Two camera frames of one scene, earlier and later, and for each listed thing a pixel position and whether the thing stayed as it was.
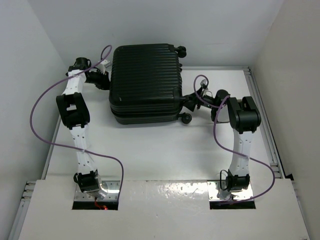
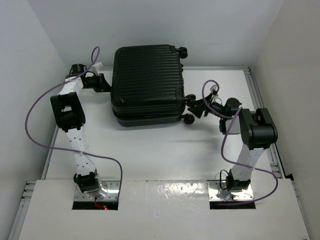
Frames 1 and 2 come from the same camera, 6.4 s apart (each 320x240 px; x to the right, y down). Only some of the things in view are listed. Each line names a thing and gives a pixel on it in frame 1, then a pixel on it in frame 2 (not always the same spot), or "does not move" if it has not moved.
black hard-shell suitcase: (145, 84) does not move
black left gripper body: (100, 80) -> (94, 83)
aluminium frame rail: (264, 126) does not move
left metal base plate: (112, 187) does not move
